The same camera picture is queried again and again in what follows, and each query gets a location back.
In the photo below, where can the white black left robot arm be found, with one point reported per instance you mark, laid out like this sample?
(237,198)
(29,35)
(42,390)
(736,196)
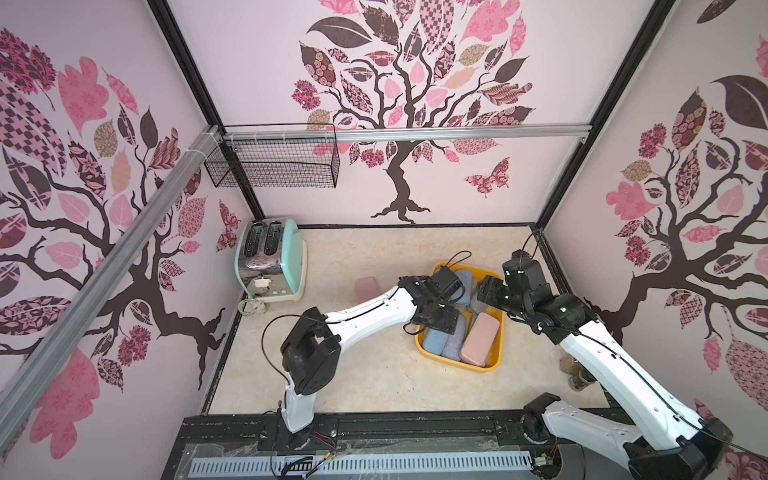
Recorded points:
(312,350)

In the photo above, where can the aluminium frame rail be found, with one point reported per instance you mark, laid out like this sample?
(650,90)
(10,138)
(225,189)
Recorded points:
(24,390)
(408,133)

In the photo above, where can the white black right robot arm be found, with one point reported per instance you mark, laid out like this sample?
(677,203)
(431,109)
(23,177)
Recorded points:
(665,439)

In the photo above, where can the lavender glasses case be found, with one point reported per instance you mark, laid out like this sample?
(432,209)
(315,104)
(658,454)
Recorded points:
(452,348)

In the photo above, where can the mint chrome toaster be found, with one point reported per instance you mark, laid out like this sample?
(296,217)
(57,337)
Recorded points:
(271,260)

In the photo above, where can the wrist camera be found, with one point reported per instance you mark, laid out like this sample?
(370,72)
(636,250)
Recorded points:
(522,272)
(448,286)

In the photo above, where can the blue glasses case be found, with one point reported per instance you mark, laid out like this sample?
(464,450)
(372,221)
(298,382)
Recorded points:
(465,285)
(435,341)

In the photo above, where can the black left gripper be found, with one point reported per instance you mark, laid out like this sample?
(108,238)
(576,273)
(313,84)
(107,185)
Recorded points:
(447,321)

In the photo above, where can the pink glasses case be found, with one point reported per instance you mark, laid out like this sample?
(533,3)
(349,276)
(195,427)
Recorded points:
(366,289)
(479,341)

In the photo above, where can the black wire basket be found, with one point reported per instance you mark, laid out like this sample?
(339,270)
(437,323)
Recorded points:
(277,155)

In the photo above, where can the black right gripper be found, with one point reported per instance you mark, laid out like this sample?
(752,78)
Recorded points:
(491,293)

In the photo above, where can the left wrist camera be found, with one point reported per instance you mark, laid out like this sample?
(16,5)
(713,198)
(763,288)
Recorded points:
(448,286)

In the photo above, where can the aluminium frame rail back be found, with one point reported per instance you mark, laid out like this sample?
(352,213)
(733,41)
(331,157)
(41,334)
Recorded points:
(408,133)

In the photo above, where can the yellow plastic storage tray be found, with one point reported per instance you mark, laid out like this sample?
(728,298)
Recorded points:
(495,354)

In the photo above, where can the white slotted cable duct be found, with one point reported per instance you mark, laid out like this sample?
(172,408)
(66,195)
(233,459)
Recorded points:
(358,465)

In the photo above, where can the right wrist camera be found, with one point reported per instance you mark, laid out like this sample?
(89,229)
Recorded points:
(522,272)

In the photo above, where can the aluminium frame rail left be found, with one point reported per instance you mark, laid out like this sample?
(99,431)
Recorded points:
(24,390)

